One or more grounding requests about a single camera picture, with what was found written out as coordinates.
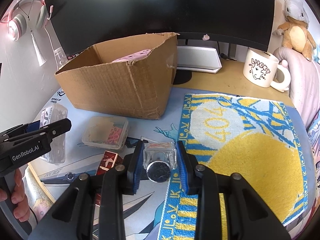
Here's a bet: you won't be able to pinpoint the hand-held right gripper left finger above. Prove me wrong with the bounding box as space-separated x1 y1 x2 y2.
27 140 145 240

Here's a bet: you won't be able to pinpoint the person's left hand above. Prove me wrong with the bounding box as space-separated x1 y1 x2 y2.
0 169 32 222

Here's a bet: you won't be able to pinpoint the pink cat ear headphones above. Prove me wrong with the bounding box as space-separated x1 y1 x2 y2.
0 0 54 42

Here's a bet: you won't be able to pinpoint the small dark red box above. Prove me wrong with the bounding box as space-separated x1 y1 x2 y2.
95 151 123 177

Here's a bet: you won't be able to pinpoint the anime printed pillow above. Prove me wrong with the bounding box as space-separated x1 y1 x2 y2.
306 112 320 180

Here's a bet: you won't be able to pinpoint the clear box of paper clips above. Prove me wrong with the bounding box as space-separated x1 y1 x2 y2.
82 116 129 152

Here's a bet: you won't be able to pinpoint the black curved monitor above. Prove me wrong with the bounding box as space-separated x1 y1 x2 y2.
41 0 275 55

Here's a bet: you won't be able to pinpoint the white headphone cable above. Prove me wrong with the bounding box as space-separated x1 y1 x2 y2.
44 27 57 53

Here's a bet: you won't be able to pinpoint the orange plush toy grey skull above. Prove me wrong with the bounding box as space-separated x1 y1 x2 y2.
272 0 317 62

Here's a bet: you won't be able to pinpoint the white cartoon mug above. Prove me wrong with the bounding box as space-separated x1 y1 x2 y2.
243 48 292 92

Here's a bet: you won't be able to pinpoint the pink tissue pack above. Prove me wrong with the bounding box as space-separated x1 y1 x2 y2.
111 49 152 64

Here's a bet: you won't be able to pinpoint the clear plastic bottle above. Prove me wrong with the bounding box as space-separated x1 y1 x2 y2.
53 47 69 70

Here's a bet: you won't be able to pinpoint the brown cardboard box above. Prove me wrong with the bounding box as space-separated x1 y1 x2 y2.
54 32 178 120

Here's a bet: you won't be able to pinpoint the glass perfume bottle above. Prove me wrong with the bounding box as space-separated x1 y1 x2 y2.
143 142 178 183

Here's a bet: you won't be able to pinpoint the blue printed desk mat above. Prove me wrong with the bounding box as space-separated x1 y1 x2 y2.
25 87 315 240

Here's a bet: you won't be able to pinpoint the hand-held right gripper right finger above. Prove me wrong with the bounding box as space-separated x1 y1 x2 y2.
176 141 292 240

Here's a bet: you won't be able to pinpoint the pink padded chair back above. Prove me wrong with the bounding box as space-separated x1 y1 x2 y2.
272 47 320 128

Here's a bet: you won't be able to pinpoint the white tassel pendant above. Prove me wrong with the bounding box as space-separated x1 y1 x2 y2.
30 30 48 67

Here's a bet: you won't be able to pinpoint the black cable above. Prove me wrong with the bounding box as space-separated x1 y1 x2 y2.
217 41 238 60

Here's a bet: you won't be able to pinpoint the yellow and blue towel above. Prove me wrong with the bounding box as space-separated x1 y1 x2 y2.
159 92 314 240

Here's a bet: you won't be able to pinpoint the black monitor stand base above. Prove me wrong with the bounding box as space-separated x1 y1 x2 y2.
172 70 193 85

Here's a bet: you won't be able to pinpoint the white box under monitor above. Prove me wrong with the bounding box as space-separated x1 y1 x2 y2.
177 46 222 74

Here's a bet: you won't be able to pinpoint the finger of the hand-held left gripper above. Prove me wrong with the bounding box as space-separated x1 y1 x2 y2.
37 118 72 143
0 122 42 140

